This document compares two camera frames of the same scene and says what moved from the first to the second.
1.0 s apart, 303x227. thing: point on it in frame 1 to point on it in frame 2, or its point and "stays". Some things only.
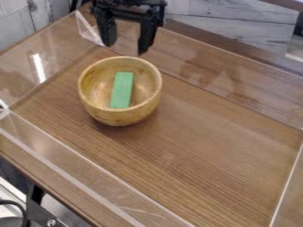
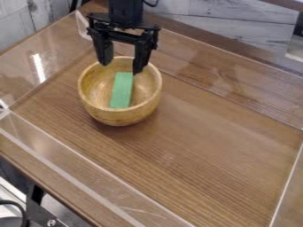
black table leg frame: [37, 216] stays
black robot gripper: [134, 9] to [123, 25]
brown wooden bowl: [95, 84] stays
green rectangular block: [120, 92] stays
